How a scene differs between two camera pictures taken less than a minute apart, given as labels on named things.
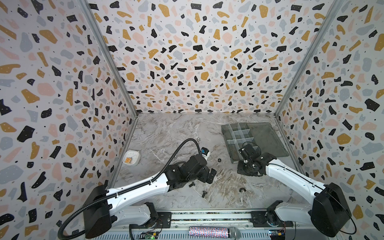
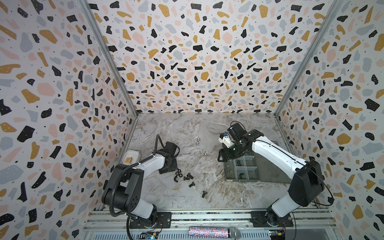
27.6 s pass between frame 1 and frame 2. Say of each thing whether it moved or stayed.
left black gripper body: moved
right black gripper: moved
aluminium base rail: stayed
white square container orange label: stayed
